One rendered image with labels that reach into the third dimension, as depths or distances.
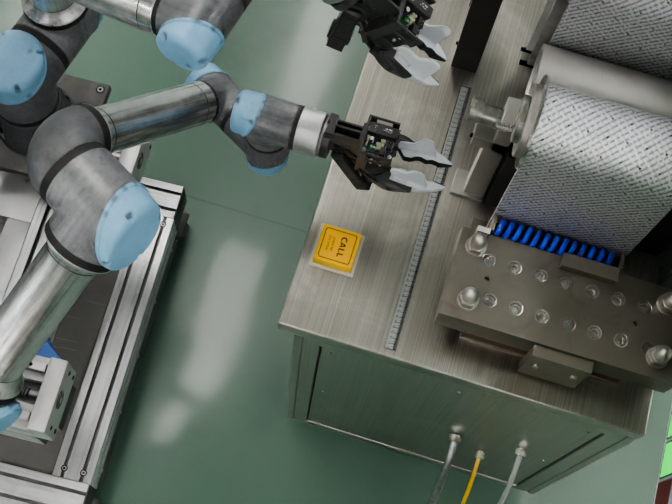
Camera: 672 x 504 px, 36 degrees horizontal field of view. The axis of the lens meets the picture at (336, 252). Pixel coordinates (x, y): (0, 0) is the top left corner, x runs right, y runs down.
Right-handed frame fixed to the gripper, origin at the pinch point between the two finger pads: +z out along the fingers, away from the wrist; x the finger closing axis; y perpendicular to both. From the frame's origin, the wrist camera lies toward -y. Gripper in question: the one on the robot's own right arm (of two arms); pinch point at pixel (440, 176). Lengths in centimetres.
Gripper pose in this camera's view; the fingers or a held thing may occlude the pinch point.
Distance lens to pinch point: 172.4
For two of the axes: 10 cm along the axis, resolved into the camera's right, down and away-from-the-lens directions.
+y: 0.6, -3.5, -9.4
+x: 2.9, -8.9, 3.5
